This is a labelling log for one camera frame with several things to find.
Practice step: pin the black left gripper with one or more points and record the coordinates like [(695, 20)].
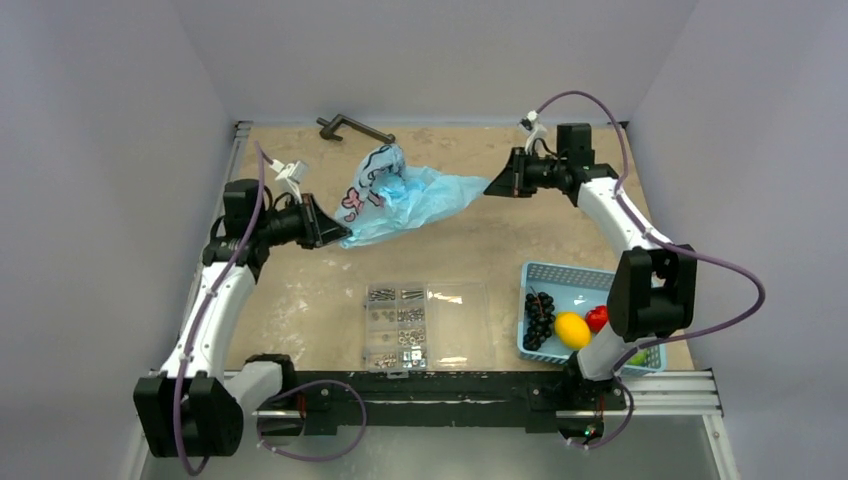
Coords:
[(317, 228)]

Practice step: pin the clear plastic organizer box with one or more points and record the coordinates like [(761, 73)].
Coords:
[(427, 326)]

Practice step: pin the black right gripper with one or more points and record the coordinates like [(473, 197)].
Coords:
[(518, 172)]

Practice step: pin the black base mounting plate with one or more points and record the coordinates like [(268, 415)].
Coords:
[(534, 401)]

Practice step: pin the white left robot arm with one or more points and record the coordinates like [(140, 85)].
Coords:
[(189, 407)]

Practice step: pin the light blue printed plastic bag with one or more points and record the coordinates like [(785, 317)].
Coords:
[(388, 198)]

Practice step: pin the aluminium extrusion rail frame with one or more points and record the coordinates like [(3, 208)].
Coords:
[(666, 393)]

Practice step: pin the light blue plastic basket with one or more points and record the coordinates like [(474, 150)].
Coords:
[(573, 289)]

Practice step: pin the yellow fake lemon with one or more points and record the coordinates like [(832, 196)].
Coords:
[(572, 330)]

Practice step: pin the dark metal crank handle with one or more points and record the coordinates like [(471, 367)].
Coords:
[(329, 129)]

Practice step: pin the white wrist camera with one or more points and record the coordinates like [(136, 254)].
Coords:
[(289, 176), (534, 130)]

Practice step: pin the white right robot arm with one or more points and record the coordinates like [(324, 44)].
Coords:
[(653, 289)]

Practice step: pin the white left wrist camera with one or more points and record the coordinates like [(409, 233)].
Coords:
[(289, 176)]

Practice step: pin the red fake bell pepper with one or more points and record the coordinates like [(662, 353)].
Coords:
[(596, 319)]

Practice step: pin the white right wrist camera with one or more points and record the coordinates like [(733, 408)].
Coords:
[(534, 130)]

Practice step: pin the dark fake grape bunch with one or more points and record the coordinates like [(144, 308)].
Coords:
[(539, 318)]

